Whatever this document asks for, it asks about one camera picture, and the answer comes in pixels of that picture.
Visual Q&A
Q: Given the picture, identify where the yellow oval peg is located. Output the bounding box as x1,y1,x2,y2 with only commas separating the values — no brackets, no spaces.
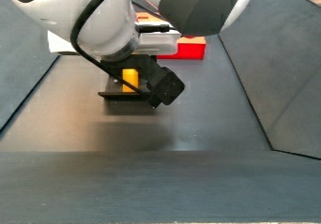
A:
121,68,139,93

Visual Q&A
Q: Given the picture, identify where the black cable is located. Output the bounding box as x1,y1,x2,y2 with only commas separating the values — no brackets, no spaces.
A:
69,0,162,109

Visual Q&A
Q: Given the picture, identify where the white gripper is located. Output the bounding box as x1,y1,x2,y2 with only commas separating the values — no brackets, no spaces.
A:
133,22,182,55

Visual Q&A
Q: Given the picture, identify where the red shape sorter block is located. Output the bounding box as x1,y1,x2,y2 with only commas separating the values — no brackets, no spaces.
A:
133,11,208,61

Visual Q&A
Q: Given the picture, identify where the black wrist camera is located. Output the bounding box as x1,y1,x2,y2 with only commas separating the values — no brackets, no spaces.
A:
131,54,187,109

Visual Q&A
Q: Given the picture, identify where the black curved fixture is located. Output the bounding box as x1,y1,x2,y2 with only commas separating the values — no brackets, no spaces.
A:
100,54,162,105

